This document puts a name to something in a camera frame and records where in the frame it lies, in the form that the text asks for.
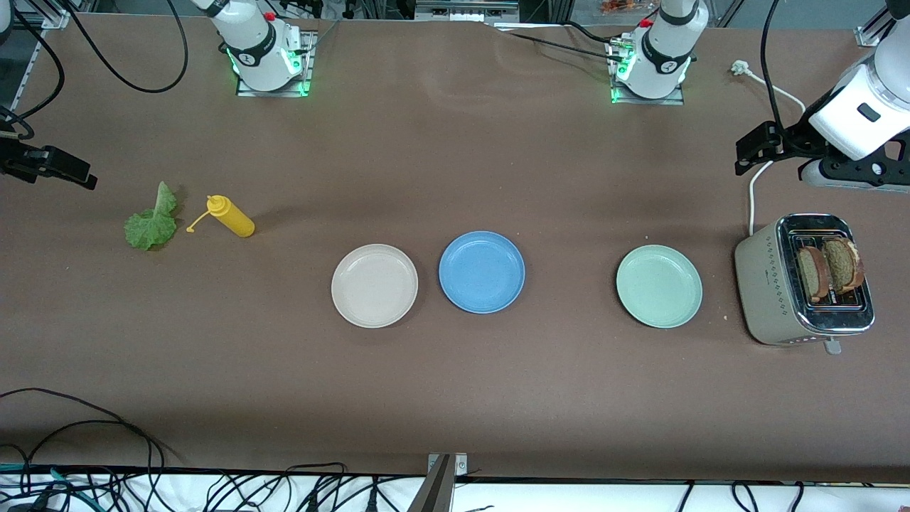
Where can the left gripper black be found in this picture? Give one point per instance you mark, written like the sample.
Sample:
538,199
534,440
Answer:
793,138

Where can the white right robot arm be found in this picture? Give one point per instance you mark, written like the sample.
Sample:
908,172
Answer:
256,50

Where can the orange packet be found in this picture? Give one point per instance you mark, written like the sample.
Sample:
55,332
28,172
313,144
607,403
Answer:
625,7

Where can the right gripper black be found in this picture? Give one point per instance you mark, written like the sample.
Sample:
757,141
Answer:
15,157

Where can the beige round plate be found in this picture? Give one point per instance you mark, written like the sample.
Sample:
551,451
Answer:
375,286

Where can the aluminium profile post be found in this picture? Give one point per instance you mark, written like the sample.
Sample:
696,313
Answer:
437,491

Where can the brown bread slice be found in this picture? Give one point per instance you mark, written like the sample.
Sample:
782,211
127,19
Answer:
844,264
812,274

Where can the blue round plate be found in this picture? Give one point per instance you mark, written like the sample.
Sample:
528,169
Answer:
482,272

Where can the green round plate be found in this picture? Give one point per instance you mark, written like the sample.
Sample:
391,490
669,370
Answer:
659,286

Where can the yellow mustard squeeze bottle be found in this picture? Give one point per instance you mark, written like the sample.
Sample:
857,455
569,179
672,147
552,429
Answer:
233,219

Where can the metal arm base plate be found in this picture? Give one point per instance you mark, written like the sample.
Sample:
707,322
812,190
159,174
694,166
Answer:
674,100
310,57

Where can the aluminium frame profile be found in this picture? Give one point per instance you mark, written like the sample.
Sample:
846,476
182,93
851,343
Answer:
46,14
871,35

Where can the beige chrome toaster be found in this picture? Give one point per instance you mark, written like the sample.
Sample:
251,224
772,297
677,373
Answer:
768,291

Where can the grey metal box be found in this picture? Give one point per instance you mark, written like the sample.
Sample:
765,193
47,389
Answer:
462,8

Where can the green lettuce leaf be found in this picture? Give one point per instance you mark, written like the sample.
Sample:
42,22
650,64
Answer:
151,224

